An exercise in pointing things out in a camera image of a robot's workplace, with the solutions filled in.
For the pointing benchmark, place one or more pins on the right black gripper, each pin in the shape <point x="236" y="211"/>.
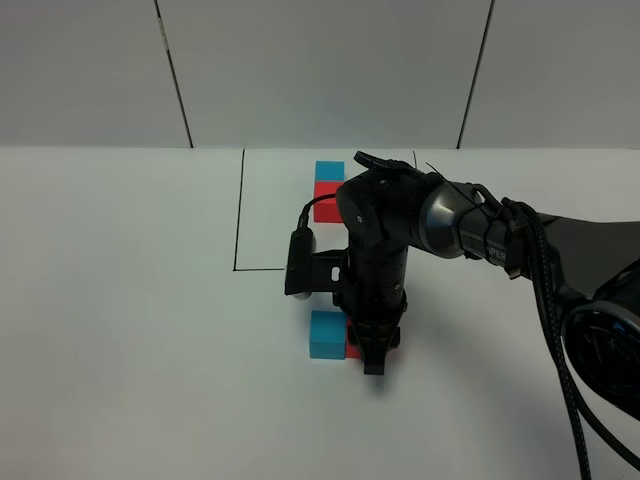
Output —
<point x="374" y="298"/>

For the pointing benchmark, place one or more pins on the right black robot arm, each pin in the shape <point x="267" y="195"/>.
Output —
<point x="585" y="275"/>

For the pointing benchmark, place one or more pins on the red template cube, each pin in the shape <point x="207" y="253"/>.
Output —
<point x="326" y="211"/>

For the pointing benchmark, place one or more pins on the blue template cube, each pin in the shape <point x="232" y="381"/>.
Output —
<point x="329" y="171"/>

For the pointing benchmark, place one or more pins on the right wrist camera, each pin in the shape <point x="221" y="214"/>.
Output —
<point x="308" y="271"/>

